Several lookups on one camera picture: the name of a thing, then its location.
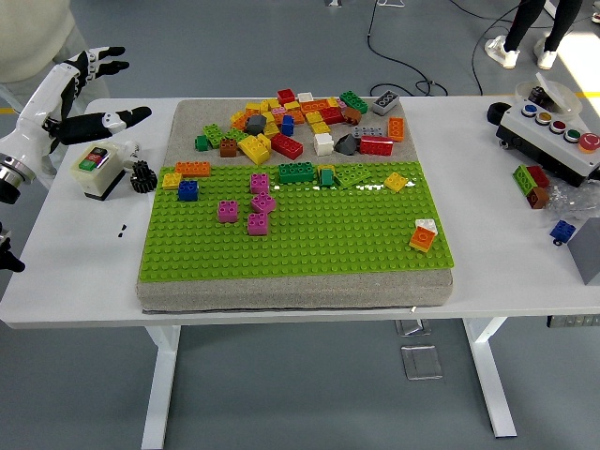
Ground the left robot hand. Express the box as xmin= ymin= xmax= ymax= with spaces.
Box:
xmin=0 ymin=45 xmax=154 ymax=177

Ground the red 2x4 brick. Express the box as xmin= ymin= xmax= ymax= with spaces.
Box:
xmin=270 ymin=133 xmax=304 ymax=159
xmin=359 ymin=135 xmax=394 ymax=157

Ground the white 2x2 brick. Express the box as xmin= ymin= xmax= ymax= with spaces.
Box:
xmin=312 ymin=133 xmax=335 ymax=157

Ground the dark green 2x4 brick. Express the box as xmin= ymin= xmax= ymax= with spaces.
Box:
xmin=278 ymin=161 xmax=316 ymax=185
xmin=339 ymin=90 xmax=369 ymax=114

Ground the grey brick with black holes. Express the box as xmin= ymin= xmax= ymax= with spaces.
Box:
xmin=372 ymin=88 xmax=401 ymax=115

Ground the lime green 2x4 brick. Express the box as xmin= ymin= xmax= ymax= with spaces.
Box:
xmin=202 ymin=123 xmax=231 ymax=149

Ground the large yellow sloped brick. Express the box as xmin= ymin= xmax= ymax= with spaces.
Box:
xmin=237 ymin=134 xmax=273 ymax=165

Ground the green baseplate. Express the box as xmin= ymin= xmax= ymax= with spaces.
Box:
xmin=138 ymin=160 xmax=455 ymax=284

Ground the dark grey sloped brick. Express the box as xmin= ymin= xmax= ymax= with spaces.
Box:
xmin=333 ymin=134 xmax=360 ymax=156

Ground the orange sloped brick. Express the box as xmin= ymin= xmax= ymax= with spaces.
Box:
xmin=408 ymin=225 xmax=437 ymax=253

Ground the person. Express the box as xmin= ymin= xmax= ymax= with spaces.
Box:
xmin=0 ymin=0 xmax=113 ymax=113
xmin=503 ymin=0 xmax=583 ymax=53

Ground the white bulb-shaped part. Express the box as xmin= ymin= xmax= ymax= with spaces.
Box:
xmin=122 ymin=139 xmax=143 ymax=171

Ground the black gear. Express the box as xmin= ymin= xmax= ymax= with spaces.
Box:
xmin=127 ymin=159 xmax=158 ymax=194

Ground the white table leg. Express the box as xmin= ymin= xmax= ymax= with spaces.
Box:
xmin=461 ymin=317 xmax=518 ymax=440
xmin=140 ymin=324 xmax=183 ymax=450

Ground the grey-brown mat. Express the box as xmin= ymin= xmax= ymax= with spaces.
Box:
xmin=135 ymin=97 xmax=456 ymax=314

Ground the lime green flat plate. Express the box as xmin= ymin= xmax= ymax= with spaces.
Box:
xmin=333 ymin=164 xmax=372 ymax=190

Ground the small clear plastic box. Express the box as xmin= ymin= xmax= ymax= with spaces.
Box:
xmin=395 ymin=318 xmax=426 ymax=338

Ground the black tape roll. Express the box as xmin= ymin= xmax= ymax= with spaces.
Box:
xmin=486 ymin=101 xmax=513 ymax=128

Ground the large clear plastic box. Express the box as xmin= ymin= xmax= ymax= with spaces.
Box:
xmin=400 ymin=345 xmax=445 ymax=381

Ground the white shoe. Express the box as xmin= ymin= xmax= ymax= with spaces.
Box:
xmin=533 ymin=36 xmax=560 ymax=70
xmin=484 ymin=34 xmax=521 ymax=70

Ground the small black device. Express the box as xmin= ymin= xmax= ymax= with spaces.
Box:
xmin=527 ymin=85 xmax=553 ymax=107

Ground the white button control box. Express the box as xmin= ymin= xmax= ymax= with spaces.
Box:
xmin=495 ymin=99 xmax=600 ymax=188

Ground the clear round container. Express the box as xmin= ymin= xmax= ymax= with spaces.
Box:
xmin=514 ymin=71 xmax=583 ymax=116

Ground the clear plastic bag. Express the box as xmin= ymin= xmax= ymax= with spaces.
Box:
xmin=543 ymin=179 xmax=600 ymax=224

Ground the grey box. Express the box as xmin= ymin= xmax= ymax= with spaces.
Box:
xmin=565 ymin=217 xmax=600 ymax=286

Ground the table control panel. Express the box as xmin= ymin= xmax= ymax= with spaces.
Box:
xmin=546 ymin=314 xmax=600 ymax=328

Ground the cream switch box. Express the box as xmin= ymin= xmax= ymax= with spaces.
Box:
xmin=68 ymin=142 xmax=127 ymax=203

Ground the black floor cable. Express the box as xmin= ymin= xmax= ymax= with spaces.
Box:
xmin=365 ymin=0 xmax=452 ymax=98
xmin=470 ymin=0 xmax=533 ymax=96

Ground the blue brick keychain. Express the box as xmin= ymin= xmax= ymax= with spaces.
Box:
xmin=548 ymin=218 xmax=577 ymax=246

